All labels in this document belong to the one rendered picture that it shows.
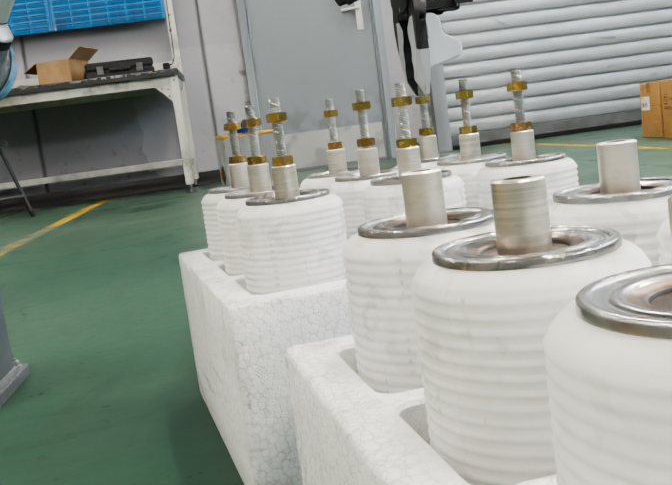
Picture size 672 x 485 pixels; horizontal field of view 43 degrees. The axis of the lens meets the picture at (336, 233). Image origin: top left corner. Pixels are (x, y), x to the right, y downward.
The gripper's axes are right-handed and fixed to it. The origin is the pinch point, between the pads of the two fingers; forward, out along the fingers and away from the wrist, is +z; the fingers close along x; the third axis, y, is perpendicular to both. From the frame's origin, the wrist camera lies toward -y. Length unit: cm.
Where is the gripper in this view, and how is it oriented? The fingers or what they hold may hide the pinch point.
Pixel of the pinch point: (415, 84)
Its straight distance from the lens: 104.9
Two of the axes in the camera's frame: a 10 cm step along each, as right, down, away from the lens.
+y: 9.7, -1.5, 1.7
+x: -1.8, -1.0, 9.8
